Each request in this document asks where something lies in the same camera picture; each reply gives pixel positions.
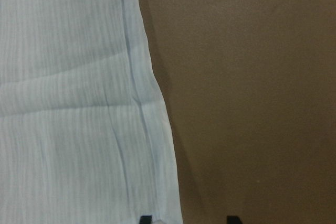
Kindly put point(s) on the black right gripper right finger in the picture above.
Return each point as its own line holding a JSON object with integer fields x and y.
{"x": 233, "y": 220}

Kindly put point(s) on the light blue button-up shirt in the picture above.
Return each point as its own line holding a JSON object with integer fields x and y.
{"x": 85, "y": 136}

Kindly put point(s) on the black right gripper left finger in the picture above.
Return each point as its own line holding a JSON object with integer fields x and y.
{"x": 145, "y": 219}

